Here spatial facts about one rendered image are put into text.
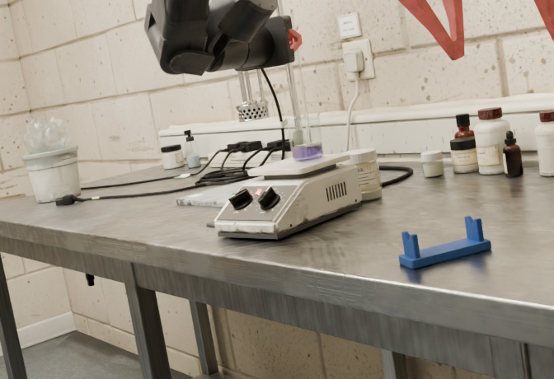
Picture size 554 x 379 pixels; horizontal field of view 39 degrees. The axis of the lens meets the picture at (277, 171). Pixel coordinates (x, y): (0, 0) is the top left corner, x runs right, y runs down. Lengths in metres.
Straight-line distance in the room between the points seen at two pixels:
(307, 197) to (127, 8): 1.59
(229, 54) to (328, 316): 0.36
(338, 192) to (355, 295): 0.33
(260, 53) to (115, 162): 1.85
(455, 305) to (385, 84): 1.01
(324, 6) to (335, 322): 1.01
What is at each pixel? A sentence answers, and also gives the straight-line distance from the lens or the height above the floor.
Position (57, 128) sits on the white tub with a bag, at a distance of 2.05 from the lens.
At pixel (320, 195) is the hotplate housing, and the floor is 0.79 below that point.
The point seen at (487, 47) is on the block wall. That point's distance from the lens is 1.55.
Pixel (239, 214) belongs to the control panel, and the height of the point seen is 0.79.
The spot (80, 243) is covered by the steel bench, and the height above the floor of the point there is 0.73.
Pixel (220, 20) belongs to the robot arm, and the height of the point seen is 1.05.
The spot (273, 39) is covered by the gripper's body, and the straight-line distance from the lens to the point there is 1.11.
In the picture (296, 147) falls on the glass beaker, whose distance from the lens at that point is 1.19.
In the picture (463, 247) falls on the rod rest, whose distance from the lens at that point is 0.89.
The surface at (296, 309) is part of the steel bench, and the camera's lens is 1.04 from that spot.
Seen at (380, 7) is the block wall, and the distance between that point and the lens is 1.72.
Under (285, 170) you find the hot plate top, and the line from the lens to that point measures 1.16.
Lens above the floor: 0.98
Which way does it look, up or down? 7 degrees down
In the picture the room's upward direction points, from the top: 9 degrees counter-clockwise
